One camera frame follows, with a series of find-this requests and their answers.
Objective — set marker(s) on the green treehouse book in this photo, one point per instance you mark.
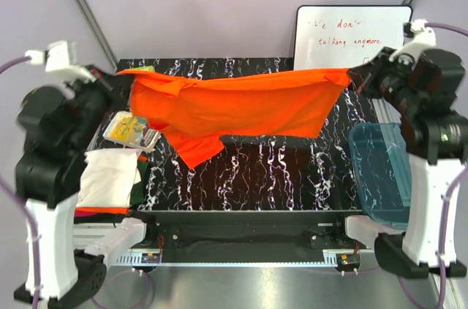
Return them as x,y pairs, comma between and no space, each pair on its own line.
143,68

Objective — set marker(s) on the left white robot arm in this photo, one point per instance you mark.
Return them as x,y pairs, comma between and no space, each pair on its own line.
58,132

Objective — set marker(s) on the yellow small book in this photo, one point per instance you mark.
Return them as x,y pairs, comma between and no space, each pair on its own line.
131,132

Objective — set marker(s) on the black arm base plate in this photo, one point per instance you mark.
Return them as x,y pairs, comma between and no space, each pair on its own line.
181,229

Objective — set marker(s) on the orange t shirt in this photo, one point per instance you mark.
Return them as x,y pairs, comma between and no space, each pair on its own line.
88,211
193,115

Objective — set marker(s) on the white folded t shirt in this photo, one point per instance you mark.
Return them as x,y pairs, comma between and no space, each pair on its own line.
108,178

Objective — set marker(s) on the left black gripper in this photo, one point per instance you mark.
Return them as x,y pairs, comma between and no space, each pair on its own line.
99,82

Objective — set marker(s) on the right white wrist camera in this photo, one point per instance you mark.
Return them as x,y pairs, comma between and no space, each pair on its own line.
421,37

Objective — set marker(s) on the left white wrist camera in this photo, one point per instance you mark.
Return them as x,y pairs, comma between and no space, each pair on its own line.
60,60

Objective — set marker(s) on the teal plastic bin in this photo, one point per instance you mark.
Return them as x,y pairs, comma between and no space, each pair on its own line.
382,172

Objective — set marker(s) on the black marbled table mat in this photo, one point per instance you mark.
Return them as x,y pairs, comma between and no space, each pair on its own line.
263,173

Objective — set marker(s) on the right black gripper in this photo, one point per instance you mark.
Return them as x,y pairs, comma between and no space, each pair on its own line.
365,76

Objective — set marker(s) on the dark folded t shirt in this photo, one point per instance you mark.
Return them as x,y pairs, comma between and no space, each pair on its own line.
140,185

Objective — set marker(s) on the orange folded t shirt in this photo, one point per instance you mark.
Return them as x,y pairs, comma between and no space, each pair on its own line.
88,211

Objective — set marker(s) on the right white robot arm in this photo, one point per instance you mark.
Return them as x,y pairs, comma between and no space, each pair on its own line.
422,89

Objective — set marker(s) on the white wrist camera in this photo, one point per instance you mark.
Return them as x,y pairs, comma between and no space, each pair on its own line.
421,37
60,60

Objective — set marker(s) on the grey cable duct rail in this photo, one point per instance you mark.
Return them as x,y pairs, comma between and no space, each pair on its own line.
138,259

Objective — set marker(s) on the white dry erase board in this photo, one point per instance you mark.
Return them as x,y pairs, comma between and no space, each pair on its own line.
346,36

